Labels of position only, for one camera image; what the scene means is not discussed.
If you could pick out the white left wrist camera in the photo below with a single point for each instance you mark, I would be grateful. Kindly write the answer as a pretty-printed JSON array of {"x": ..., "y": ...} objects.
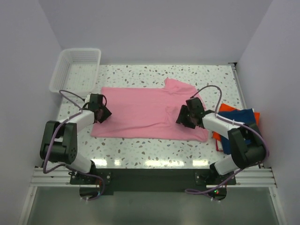
[{"x": 87, "y": 99}]

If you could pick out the red folded t shirt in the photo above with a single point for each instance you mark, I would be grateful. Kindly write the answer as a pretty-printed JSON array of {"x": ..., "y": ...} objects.
[{"x": 219, "y": 146}]

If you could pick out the white plastic basket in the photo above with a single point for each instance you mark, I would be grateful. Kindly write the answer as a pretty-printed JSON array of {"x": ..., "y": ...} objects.
[{"x": 76, "y": 71}]

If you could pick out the blue folded t shirt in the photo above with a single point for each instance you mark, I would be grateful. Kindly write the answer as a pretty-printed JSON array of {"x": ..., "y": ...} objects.
[{"x": 245, "y": 116}]

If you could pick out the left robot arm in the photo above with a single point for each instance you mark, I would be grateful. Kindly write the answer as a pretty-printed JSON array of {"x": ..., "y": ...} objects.
[{"x": 59, "y": 145}]

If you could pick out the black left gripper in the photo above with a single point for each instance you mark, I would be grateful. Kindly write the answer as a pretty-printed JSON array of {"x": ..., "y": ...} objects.
[{"x": 107, "y": 113}]

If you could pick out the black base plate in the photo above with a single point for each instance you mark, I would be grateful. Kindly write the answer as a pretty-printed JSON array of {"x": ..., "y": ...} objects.
[{"x": 110, "y": 181}]

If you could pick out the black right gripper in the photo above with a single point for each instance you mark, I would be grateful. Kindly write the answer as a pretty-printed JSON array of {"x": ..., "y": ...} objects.
[{"x": 181, "y": 117}]

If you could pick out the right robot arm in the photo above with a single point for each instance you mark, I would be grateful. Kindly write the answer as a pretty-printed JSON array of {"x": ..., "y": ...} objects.
[{"x": 247, "y": 145}]

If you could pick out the aluminium front rail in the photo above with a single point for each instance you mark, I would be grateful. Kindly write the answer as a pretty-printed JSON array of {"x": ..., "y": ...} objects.
[{"x": 248, "y": 178}]

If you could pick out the orange folded t shirt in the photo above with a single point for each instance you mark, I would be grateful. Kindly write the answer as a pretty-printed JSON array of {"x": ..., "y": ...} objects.
[{"x": 227, "y": 108}]

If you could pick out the pink t shirt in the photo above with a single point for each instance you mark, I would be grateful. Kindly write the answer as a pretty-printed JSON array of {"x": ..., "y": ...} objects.
[{"x": 148, "y": 113}]

